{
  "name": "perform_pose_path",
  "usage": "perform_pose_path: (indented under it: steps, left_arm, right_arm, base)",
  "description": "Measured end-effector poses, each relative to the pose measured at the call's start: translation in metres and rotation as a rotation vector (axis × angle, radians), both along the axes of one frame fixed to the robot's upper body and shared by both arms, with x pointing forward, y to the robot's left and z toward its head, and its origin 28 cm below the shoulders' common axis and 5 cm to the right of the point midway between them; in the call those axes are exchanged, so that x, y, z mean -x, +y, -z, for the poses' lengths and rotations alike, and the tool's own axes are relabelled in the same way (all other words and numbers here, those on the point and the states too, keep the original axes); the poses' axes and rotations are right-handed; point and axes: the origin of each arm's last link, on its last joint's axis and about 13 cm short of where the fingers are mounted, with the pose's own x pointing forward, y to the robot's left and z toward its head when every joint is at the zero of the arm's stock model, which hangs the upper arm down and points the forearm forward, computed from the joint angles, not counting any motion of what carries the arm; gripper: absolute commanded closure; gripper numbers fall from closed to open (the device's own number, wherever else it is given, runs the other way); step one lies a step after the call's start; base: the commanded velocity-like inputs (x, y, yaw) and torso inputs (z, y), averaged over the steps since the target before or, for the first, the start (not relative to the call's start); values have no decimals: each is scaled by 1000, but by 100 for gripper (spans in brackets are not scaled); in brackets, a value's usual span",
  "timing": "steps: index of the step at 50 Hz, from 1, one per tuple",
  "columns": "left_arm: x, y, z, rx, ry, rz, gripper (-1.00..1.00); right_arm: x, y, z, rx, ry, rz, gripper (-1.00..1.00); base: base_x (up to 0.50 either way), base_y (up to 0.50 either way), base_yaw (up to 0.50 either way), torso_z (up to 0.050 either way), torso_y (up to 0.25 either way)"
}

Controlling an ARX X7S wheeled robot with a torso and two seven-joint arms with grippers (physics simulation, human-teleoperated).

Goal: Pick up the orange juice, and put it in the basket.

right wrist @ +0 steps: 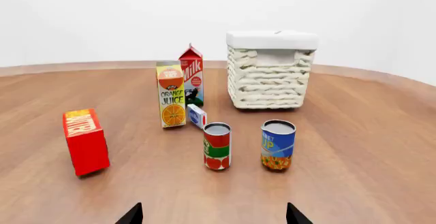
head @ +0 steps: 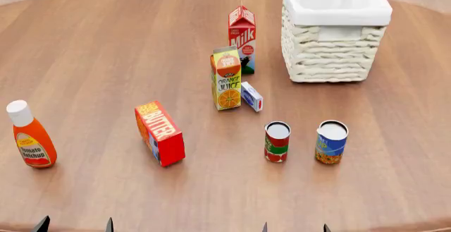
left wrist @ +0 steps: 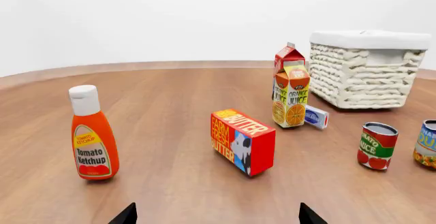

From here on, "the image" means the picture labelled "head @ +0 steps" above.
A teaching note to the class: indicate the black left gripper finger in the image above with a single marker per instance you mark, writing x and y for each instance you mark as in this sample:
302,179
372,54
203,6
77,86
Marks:
42,226
110,226

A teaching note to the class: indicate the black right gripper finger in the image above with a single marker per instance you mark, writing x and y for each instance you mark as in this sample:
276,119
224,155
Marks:
327,228
264,228

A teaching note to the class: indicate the orange juice carton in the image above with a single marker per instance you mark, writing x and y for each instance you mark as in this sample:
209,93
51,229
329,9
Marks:
227,84

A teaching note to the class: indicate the white woven basket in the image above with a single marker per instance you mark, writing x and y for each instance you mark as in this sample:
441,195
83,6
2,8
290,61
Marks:
327,54

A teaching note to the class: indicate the white cloth basket liner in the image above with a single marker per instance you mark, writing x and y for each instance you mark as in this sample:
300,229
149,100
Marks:
334,2

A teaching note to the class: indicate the orange tomato ketchup bottle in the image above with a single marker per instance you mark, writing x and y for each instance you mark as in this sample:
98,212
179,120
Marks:
33,144

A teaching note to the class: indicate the red tomato sauce can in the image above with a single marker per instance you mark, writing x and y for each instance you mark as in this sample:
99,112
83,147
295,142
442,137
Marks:
277,143

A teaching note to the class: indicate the blue soup can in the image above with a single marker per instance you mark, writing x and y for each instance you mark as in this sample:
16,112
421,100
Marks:
330,142

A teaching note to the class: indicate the red butter box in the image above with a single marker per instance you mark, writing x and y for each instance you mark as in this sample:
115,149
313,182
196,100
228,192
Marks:
160,132

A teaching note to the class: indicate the small blue white box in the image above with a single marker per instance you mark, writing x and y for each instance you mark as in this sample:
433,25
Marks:
252,97

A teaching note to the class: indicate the red milk carton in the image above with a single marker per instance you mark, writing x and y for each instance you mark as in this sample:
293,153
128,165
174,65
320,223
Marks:
242,35

